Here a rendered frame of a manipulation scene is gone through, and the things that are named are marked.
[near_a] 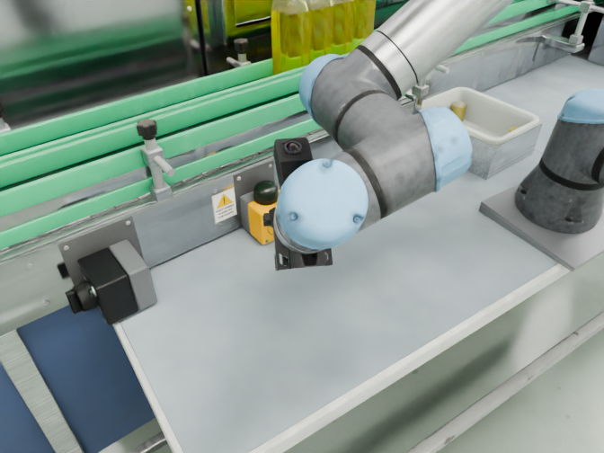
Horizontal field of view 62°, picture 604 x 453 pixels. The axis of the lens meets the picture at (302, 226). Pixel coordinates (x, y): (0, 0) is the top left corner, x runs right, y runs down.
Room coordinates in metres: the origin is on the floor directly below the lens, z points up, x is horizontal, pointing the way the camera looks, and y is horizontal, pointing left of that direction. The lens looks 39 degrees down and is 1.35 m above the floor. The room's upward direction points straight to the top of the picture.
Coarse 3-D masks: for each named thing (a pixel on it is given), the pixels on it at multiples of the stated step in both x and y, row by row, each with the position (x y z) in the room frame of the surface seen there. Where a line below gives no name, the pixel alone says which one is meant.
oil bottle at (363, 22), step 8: (360, 0) 1.07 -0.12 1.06; (368, 0) 1.08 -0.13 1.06; (360, 8) 1.07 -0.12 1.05; (368, 8) 1.08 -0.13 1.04; (360, 16) 1.07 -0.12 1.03; (368, 16) 1.08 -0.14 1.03; (360, 24) 1.07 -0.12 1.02; (368, 24) 1.08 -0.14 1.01; (352, 32) 1.07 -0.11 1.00; (360, 32) 1.07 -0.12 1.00; (368, 32) 1.08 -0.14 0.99; (352, 40) 1.07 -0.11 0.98; (360, 40) 1.07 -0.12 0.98; (352, 48) 1.07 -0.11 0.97
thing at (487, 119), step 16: (432, 96) 1.11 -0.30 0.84; (448, 96) 1.12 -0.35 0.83; (464, 96) 1.15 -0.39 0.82; (480, 96) 1.12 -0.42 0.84; (480, 112) 1.10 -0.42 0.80; (496, 112) 1.07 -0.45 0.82; (512, 112) 1.04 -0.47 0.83; (528, 112) 1.02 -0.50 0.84; (480, 128) 1.09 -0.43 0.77; (496, 128) 1.06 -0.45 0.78; (528, 128) 0.96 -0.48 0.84; (496, 144) 0.91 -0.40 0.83
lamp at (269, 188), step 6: (258, 186) 0.72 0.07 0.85; (264, 186) 0.72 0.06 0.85; (270, 186) 0.72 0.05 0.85; (276, 186) 0.72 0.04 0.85; (258, 192) 0.71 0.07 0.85; (264, 192) 0.71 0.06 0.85; (270, 192) 0.71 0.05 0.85; (276, 192) 0.71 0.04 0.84; (258, 198) 0.71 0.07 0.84; (264, 198) 0.70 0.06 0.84; (270, 198) 0.70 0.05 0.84; (276, 198) 0.71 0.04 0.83; (264, 204) 0.70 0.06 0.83; (270, 204) 0.70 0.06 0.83
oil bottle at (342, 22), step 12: (336, 0) 1.03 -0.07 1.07; (348, 0) 1.05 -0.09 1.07; (336, 12) 1.03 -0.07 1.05; (348, 12) 1.05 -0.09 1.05; (336, 24) 1.03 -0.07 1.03; (348, 24) 1.05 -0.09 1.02; (336, 36) 1.03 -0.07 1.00; (348, 36) 1.05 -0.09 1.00; (336, 48) 1.03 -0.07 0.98; (348, 48) 1.05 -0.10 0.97
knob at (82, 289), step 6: (84, 282) 0.52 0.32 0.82; (78, 288) 0.51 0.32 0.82; (84, 288) 0.51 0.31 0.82; (90, 288) 0.52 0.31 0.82; (66, 294) 0.50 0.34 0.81; (72, 294) 0.50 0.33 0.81; (78, 294) 0.50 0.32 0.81; (84, 294) 0.51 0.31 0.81; (72, 300) 0.50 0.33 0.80; (78, 300) 0.50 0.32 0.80; (84, 300) 0.50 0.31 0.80; (90, 300) 0.50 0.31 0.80; (96, 300) 0.51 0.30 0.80; (72, 306) 0.50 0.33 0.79; (78, 306) 0.50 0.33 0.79; (84, 306) 0.50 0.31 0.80; (90, 306) 0.50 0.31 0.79; (96, 306) 0.51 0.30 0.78; (78, 312) 0.50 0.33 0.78
